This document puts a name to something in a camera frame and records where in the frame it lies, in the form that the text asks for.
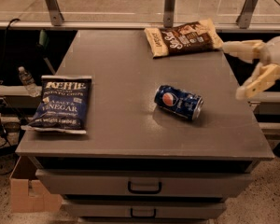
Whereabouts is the left metal bracket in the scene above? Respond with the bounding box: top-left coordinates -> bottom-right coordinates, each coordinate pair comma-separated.
45,0 -> 64,26

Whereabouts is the cardboard box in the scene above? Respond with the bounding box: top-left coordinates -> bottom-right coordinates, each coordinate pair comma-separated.
9,157 -> 62,213

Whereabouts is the grey drawer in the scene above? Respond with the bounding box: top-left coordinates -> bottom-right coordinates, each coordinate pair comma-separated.
36,169 -> 252,198
63,201 -> 226,219

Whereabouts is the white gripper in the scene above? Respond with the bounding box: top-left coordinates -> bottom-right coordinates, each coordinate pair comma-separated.
222,36 -> 280,100

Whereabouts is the metal bracket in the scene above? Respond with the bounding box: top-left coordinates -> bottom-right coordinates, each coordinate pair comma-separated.
45,0 -> 64,26
163,0 -> 175,28
236,0 -> 258,29

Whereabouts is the brown snack bag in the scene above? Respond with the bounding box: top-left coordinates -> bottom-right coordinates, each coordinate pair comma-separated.
144,19 -> 223,58

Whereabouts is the middle metal bracket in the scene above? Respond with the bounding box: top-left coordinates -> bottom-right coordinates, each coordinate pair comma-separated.
163,0 -> 175,28

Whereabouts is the clear plastic water bottle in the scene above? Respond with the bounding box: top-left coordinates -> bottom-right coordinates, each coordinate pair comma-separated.
18,66 -> 41,97

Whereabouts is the grey drawer cabinet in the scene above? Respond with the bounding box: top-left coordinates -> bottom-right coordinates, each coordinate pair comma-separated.
18,30 -> 273,224

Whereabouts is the lower grey drawer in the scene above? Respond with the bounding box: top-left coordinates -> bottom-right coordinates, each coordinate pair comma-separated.
63,201 -> 226,219

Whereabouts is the blue pepsi can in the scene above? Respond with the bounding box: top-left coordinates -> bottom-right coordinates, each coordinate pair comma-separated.
154,85 -> 203,120

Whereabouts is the blue kettle chips bag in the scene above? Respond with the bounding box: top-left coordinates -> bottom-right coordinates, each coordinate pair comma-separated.
22,76 -> 92,134

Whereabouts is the upper grey drawer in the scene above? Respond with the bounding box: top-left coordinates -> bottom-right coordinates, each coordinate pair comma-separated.
36,169 -> 252,198

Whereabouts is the black cable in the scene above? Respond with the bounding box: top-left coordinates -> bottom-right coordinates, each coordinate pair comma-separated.
0,18 -> 29,175

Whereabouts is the right metal bracket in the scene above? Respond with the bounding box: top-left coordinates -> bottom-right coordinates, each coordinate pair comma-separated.
236,0 -> 258,29

